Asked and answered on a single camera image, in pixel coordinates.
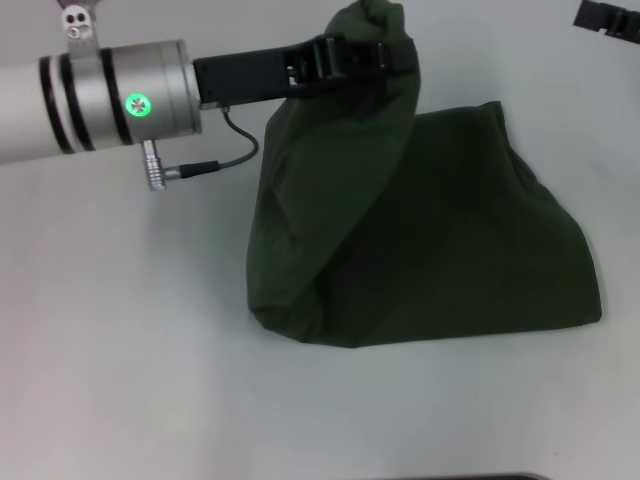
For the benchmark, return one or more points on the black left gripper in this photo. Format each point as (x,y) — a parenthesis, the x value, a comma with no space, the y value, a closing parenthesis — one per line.
(240,80)

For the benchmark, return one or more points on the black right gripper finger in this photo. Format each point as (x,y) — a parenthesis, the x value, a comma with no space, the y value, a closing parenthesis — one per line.
(607,20)

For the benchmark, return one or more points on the dark green printed t-shirt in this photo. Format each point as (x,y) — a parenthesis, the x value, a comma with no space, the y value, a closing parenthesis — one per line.
(400,225)

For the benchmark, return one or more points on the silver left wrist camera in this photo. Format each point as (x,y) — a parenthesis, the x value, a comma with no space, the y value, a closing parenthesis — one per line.
(80,25)

